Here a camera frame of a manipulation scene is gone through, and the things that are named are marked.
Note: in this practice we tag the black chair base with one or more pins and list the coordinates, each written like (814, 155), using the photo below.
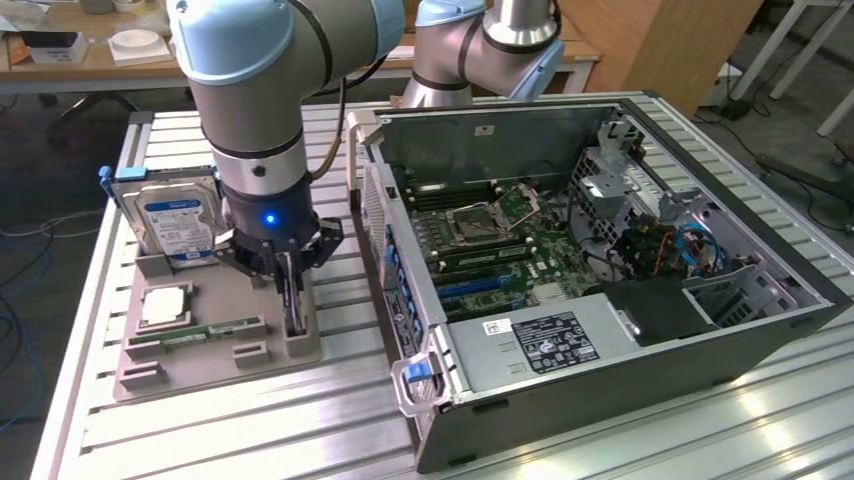
(87, 105)

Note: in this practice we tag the stack of white papers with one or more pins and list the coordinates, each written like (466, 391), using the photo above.
(403, 52)

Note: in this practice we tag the silver chipset heatsink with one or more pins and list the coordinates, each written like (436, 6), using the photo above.
(550, 294)

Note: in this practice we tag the metal socket cover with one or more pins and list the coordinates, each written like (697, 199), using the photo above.
(522, 202)

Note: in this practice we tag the white box with black device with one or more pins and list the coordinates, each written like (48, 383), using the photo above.
(56, 47)

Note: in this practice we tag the metal disk bay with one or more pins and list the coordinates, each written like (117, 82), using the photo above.
(601, 200)

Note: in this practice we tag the black stand base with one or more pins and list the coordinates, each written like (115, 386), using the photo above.
(814, 172)

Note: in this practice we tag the hard disk with blue rails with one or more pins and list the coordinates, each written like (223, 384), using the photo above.
(170, 225)

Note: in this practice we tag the blue expansion slot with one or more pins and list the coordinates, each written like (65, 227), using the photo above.
(470, 286)

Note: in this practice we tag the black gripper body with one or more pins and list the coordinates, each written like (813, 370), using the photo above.
(270, 210)

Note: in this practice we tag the white round part on box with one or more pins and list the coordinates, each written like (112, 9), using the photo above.
(138, 47)

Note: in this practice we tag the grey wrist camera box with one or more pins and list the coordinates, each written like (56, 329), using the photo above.
(224, 238)

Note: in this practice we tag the CPU socket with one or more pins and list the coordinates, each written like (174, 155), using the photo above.
(475, 223)

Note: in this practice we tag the white table frame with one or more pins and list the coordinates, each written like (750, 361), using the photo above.
(810, 50)

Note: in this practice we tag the silver CPU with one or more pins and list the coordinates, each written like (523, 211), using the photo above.
(164, 305)

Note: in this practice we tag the open black PC case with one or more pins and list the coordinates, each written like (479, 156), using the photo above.
(601, 380)

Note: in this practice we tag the graphics card with metal bracket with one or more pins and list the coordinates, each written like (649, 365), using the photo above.
(295, 312)

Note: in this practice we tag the grey power supply unit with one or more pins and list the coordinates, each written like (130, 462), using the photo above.
(494, 360)

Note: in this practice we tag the green RAM stick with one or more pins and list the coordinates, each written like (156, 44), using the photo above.
(200, 332)

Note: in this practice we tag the wooden cabinet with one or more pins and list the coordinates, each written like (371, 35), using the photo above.
(667, 45)

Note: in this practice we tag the green motherboard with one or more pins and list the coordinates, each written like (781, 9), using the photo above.
(554, 250)

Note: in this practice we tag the wooden desk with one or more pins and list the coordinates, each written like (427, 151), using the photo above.
(67, 75)

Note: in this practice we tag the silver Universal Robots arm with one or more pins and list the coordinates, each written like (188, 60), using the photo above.
(254, 110)

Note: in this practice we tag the grey parts rack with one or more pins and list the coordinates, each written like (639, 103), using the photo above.
(214, 365)

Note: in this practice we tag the RAM stick with white label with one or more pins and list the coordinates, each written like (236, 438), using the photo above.
(487, 256)

